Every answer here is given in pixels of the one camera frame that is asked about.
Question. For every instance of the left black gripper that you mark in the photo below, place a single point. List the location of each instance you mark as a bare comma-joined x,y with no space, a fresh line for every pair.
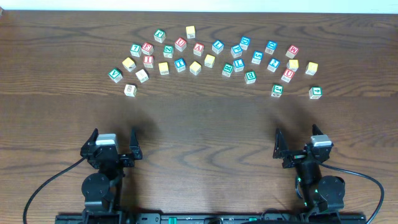
129,161

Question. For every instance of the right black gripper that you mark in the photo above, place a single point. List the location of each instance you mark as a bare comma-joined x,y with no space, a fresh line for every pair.
295,157

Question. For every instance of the blue number 2 block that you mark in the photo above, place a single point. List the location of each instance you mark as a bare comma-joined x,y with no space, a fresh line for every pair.
273,64

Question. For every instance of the red letter I block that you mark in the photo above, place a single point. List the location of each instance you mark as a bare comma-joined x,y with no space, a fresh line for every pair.
148,61

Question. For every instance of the red letter A block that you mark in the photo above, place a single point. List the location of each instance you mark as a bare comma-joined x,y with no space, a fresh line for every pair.
198,49

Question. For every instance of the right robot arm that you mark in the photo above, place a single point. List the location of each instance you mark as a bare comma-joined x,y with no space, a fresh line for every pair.
321,194

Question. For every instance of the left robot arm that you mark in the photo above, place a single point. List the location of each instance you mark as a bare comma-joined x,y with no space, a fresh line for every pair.
102,190

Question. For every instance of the green number 4 block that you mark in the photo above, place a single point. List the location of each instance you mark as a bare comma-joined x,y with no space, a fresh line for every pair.
315,92

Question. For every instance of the green letter J block lower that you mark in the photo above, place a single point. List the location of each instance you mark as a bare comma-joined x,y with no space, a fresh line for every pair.
277,91

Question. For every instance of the green letter j block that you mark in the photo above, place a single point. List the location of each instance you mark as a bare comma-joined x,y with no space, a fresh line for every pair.
277,91
159,35

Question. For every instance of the wooden pineapple block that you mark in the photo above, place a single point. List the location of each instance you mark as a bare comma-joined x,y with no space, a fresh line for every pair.
130,90

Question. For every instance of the red letter U block right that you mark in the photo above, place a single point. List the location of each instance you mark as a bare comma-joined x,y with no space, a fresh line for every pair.
287,75

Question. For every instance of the red letter u block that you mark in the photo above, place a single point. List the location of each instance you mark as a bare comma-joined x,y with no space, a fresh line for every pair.
180,44
287,75

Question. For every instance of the green letter V block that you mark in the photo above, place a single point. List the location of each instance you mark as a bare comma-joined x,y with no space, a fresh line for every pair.
116,75

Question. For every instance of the yellow letter G block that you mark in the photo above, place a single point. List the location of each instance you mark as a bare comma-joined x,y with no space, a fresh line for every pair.
311,68

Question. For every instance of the plain wooden I block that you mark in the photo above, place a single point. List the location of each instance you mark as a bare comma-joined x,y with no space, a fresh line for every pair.
142,75

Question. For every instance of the yellow letter K block right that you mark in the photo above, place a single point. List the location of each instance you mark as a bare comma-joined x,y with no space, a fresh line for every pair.
293,65

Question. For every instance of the yellow letter k block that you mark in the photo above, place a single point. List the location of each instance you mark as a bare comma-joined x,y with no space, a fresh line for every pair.
129,64
293,65

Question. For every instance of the green letter B block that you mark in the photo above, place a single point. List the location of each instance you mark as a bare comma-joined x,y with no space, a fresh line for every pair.
250,77

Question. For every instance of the yellow letter K block left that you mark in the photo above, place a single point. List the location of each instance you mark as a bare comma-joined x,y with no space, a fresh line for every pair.
129,64

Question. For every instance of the red letter M block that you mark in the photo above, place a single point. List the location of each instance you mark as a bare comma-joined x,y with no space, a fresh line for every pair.
292,51

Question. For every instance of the yellow letter O block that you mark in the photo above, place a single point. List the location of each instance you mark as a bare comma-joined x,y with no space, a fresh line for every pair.
163,68

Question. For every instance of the blue number 5 block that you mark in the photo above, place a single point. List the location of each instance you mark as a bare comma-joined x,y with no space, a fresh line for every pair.
257,57

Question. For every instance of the green number 7 block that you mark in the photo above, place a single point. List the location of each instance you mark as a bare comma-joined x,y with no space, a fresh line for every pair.
135,50

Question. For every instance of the blue letter L block lower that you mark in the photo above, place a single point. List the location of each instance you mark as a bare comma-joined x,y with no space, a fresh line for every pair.
238,65

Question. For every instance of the blue block upper right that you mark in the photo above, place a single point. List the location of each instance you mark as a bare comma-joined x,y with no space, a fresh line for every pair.
271,47

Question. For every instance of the green letter R block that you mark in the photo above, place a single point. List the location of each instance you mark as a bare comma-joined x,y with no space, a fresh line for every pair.
227,70

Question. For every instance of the red letter E block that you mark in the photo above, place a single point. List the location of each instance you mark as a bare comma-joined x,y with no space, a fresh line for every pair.
147,48

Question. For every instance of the blue letter T block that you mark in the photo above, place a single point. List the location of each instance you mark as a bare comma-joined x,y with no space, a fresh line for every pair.
180,64

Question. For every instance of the green letter Z block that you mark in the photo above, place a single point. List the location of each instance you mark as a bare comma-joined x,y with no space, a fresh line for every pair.
168,51

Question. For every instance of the blue letter P block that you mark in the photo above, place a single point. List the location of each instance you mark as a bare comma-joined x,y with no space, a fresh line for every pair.
236,51

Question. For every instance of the blue letter D block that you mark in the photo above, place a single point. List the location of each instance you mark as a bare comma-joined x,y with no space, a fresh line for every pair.
244,42

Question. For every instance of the green letter J block top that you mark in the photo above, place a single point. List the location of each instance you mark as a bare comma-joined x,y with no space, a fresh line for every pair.
159,35

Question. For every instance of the red letter U block left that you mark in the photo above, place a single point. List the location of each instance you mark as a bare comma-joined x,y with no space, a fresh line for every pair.
180,44

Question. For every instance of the yellow block centre upper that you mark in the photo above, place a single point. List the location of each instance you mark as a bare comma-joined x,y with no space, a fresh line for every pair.
209,61

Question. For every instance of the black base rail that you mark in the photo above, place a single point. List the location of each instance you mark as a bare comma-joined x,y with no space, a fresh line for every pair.
155,218

